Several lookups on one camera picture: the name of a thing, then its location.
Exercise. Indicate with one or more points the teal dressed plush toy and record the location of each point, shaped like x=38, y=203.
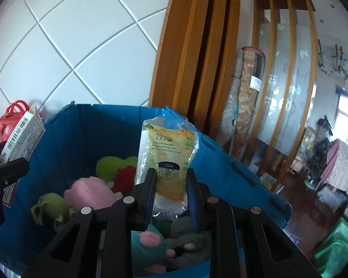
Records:
x=142, y=249

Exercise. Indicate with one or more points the wooden headboard frame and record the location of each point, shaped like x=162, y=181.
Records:
x=185, y=63

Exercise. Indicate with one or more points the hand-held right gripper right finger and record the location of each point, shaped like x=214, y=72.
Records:
x=191, y=205

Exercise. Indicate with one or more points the white pink-edged carton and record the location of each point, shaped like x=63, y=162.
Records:
x=23, y=142

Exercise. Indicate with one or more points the rolled patterned rug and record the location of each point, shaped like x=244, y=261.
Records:
x=248, y=98

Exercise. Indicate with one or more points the yellow wet wipes packet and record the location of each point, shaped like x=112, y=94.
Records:
x=168, y=150

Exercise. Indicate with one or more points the hanging vine decoration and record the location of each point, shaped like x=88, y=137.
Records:
x=340, y=69

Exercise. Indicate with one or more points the small patterned box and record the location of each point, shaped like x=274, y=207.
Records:
x=268, y=181

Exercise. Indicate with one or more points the blue plastic crate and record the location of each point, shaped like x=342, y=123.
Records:
x=75, y=139

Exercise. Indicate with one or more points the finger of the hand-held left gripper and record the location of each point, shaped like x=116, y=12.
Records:
x=11, y=169

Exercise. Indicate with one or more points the dark clutter pile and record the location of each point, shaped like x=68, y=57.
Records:
x=320, y=147

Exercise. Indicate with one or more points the grey plush toy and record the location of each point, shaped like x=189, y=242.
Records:
x=188, y=231

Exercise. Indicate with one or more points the wooden slat glass divider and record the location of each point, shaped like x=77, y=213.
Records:
x=293, y=63

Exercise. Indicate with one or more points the pink patterned cloth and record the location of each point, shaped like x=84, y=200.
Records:
x=342, y=168

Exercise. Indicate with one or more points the pink pig plush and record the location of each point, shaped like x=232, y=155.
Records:
x=90, y=192

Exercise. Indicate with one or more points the green plush cloth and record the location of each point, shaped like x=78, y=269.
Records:
x=107, y=166

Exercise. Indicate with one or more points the red fabric item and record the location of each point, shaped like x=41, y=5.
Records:
x=124, y=178

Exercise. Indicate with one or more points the green plastic bin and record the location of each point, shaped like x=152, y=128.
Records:
x=339, y=246

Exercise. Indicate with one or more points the yellow-green toy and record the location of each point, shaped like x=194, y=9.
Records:
x=52, y=205

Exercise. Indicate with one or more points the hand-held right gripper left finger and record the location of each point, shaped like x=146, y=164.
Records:
x=150, y=199

